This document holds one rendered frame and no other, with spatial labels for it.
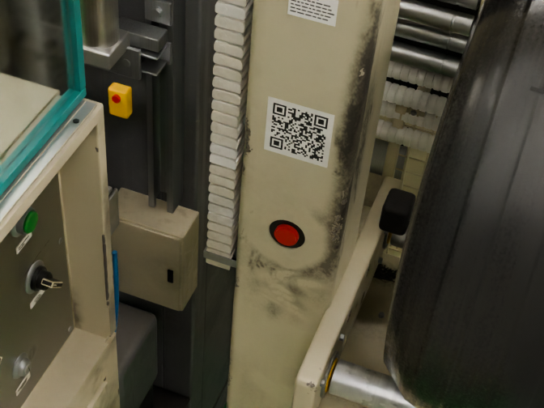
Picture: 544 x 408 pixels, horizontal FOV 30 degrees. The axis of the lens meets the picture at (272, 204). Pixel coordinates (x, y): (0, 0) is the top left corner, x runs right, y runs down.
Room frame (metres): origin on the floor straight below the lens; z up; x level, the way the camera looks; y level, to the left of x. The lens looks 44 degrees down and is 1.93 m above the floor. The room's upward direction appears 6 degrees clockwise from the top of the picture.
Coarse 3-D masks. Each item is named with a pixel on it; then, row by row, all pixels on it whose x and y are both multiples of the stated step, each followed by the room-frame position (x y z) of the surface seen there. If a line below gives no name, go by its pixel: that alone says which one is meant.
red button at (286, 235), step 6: (276, 228) 0.85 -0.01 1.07; (282, 228) 0.85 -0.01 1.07; (288, 228) 0.85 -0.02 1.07; (294, 228) 0.85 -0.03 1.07; (276, 234) 0.85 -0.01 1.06; (282, 234) 0.85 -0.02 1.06; (288, 234) 0.84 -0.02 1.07; (294, 234) 0.84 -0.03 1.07; (282, 240) 0.84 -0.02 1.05; (288, 240) 0.84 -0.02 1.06; (294, 240) 0.84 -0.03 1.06
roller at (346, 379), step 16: (336, 368) 0.76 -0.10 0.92; (352, 368) 0.77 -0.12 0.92; (368, 368) 0.77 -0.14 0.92; (336, 384) 0.75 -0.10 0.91; (352, 384) 0.75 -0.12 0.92; (368, 384) 0.75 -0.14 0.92; (384, 384) 0.75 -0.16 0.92; (352, 400) 0.74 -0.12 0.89; (368, 400) 0.73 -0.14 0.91; (384, 400) 0.73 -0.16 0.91; (400, 400) 0.73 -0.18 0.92
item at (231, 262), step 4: (204, 252) 0.89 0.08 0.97; (208, 252) 0.89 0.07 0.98; (204, 256) 0.89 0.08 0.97; (208, 256) 0.89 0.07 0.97; (212, 256) 0.88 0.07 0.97; (216, 256) 0.88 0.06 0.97; (220, 256) 0.88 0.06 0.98; (212, 260) 0.88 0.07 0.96; (216, 260) 0.88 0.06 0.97; (220, 260) 0.88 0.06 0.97; (224, 260) 0.88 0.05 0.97; (228, 260) 0.88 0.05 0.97; (232, 260) 0.88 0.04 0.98; (224, 264) 0.88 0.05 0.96; (228, 264) 0.88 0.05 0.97; (232, 264) 0.88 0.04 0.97
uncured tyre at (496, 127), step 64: (512, 0) 0.82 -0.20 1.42; (512, 64) 0.74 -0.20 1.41; (448, 128) 0.72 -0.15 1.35; (512, 128) 0.69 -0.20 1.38; (448, 192) 0.67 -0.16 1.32; (512, 192) 0.65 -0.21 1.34; (448, 256) 0.63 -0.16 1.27; (512, 256) 0.62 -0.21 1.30; (448, 320) 0.61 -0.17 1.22; (512, 320) 0.59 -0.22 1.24; (448, 384) 0.60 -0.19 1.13; (512, 384) 0.58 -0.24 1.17
